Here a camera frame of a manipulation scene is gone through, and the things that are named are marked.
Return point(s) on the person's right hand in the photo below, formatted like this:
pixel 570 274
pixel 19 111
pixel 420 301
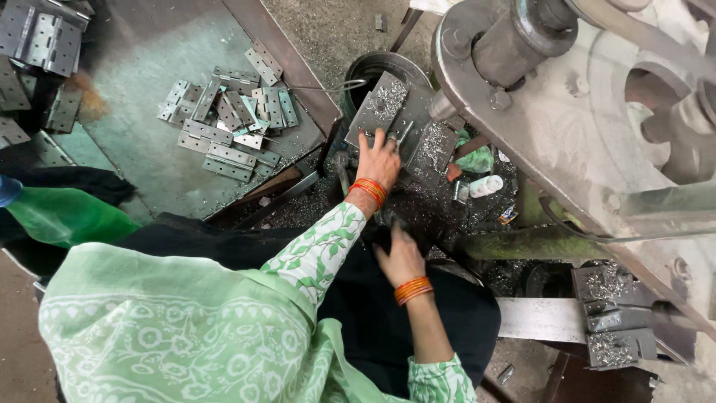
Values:
pixel 404 260

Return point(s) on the person's left hand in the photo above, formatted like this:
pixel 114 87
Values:
pixel 377 165

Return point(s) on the grey steel hinge workpiece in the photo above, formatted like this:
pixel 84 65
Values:
pixel 417 120

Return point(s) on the red orange left wrist bangles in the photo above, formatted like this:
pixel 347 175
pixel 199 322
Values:
pixel 369 191

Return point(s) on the red orange wrist bangles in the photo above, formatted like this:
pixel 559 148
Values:
pixel 369 191
pixel 413 290

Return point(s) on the red orange right wrist bangles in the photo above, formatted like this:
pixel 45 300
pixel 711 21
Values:
pixel 413 290

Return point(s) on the dark round metal bucket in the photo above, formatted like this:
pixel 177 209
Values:
pixel 369 70

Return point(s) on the crumpled green plastic bag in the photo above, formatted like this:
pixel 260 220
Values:
pixel 476 159

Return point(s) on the black metal angle bar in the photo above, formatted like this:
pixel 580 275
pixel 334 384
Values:
pixel 279 197

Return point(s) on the small white plastic bottle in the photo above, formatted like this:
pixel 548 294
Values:
pixel 485 186

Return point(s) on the small printed packet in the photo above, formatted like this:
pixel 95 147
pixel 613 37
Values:
pixel 508 214

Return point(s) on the green painted machine pipe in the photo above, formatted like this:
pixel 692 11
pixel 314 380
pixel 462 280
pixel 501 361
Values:
pixel 531 244

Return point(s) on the small metal scrap piece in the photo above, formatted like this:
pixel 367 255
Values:
pixel 505 374
pixel 380 22

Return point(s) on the flat steel bar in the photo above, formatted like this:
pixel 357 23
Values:
pixel 540 319

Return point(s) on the pile of loose steel hinges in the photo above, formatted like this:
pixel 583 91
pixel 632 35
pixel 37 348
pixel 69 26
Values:
pixel 232 126

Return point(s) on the large grey press machine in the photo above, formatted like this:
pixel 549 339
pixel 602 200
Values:
pixel 587 128

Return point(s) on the steel blocks with metal shavings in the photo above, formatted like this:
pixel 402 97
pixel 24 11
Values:
pixel 615 316

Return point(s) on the green metal tray table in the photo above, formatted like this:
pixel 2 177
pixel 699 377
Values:
pixel 168 101

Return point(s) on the person's green patterned scarf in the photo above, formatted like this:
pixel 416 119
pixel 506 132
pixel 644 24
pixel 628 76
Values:
pixel 184 330

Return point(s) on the black cloth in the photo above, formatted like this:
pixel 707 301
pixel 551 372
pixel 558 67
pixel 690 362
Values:
pixel 72 183

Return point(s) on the green plastic bottle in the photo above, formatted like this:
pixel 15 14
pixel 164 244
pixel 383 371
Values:
pixel 67 215

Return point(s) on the heap of large steel hinges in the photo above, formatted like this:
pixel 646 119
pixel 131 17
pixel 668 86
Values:
pixel 39 67

